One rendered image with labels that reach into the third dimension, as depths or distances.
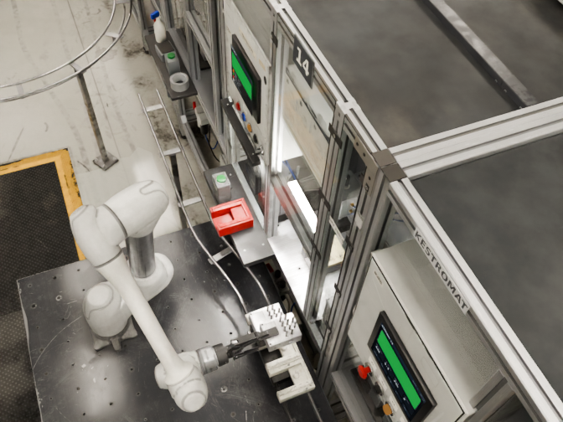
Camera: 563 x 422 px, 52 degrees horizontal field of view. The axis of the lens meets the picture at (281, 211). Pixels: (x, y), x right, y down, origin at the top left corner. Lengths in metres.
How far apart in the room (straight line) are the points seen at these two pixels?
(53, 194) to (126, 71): 1.23
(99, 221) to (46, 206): 2.06
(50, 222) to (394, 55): 2.70
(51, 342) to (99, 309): 0.36
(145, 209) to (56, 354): 0.94
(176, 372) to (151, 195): 0.56
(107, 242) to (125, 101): 2.65
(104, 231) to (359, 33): 0.96
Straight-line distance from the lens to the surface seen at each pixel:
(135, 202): 1.89
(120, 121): 4.30
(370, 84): 1.51
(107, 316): 2.39
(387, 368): 1.57
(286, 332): 2.09
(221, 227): 2.45
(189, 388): 1.88
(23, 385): 3.37
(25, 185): 4.07
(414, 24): 1.73
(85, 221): 1.86
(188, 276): 2.67
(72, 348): 2.61
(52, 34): 5.17
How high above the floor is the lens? 2.99
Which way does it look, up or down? 54 degrees down
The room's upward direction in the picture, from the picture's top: 4 degrees clockwise
